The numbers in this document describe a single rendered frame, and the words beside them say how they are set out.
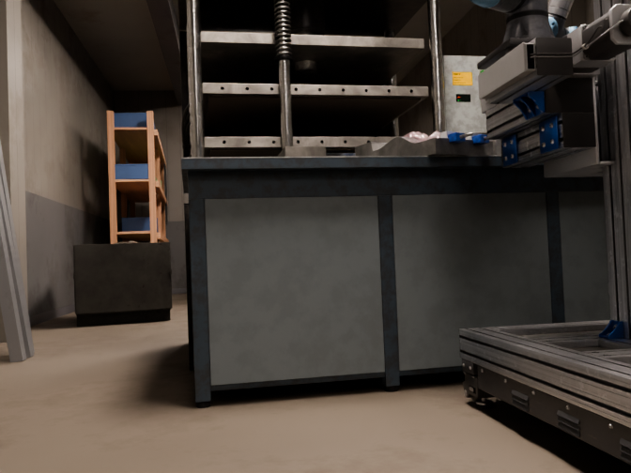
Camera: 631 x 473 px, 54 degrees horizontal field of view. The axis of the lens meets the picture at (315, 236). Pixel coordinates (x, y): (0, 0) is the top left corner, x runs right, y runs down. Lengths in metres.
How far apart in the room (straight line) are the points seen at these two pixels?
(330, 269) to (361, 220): 0.20
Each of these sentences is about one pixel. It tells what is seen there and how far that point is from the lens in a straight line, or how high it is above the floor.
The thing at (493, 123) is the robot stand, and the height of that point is 0.85.
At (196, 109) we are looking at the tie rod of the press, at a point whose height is 1.15.
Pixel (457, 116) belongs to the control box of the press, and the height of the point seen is 1.15.
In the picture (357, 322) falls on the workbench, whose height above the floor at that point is 0.24.
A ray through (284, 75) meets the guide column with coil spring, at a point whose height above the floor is 1.32.
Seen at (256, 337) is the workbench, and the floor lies 0.21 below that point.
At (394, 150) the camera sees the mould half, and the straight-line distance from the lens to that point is 2.33.
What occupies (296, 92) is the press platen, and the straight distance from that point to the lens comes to 3.02.
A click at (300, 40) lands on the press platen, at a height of 1.51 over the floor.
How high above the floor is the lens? 0.47
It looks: 2 degrees up
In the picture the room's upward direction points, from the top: 2 degrees counter-clockwise
